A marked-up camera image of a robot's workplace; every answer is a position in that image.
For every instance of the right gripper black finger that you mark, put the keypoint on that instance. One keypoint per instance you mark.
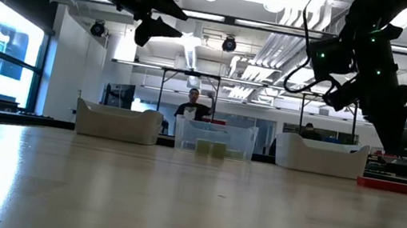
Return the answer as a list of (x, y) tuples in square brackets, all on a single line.
[(341, 100), (399, 115)]

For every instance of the red block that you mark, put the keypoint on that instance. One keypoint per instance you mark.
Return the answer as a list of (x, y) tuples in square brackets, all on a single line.
[(388, 185)]

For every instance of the long green block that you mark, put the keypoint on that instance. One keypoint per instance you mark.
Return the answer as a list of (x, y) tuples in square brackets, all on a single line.
[(235, 155)]

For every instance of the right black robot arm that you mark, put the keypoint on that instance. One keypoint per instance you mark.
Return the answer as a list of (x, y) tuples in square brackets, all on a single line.
[(379, 19)]

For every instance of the round black ceiling speaker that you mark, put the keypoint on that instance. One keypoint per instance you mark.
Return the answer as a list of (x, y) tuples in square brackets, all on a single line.
[(97, 28), (229, 44)]

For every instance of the blue crate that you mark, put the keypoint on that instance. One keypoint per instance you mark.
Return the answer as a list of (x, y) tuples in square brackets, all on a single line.
[(331, 140)]

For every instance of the person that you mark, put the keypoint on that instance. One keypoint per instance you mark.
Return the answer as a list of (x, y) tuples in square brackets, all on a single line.
[(193, 108), (309, 132)]

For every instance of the white plastic bin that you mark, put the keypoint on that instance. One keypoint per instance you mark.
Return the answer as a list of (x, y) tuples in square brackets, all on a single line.
[(318, 157)]

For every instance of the beige-grey plastic bin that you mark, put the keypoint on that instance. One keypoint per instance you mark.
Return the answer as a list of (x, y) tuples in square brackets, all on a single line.
[(117, 123)]

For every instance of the clear plastic bin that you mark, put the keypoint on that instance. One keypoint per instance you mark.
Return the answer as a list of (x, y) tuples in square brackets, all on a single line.
[(188, 136)]

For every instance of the red box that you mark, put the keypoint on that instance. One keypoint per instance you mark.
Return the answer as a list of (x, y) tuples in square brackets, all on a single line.
[(213, 121)]

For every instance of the large bright window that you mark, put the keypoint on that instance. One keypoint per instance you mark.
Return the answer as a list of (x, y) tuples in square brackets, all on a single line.
[(8, 40)]

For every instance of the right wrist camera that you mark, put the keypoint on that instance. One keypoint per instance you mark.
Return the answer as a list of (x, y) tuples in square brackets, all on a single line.
[(330, 60)]

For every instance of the black metal rack frame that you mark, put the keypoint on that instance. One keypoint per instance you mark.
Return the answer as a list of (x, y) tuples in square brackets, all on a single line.
[(160, 97), (301, 116)]

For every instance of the black aluminium table frame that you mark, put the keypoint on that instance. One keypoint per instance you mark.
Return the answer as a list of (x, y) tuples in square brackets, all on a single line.
[(44, 122)]

